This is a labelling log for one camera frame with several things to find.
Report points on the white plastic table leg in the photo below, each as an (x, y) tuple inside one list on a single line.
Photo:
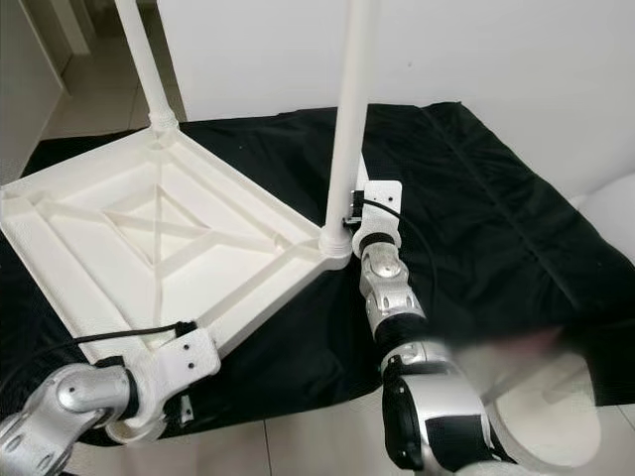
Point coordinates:
[(352, 119), (144, 59)]

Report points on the white plastic children table top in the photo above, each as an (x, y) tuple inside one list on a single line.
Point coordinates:
[(99, 238)]

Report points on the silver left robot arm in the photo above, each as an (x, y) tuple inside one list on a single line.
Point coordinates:
[(69, 407)]

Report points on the black fabric table cloth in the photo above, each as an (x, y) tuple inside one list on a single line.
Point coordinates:
[(496, 218)]

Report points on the pink round stool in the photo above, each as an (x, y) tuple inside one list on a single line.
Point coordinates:
[(531, 344)]

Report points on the white round floor fan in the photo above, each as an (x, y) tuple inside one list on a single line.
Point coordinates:
[(546, 416)]

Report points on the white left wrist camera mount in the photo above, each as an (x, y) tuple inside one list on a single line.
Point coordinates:
[(184, 359)]

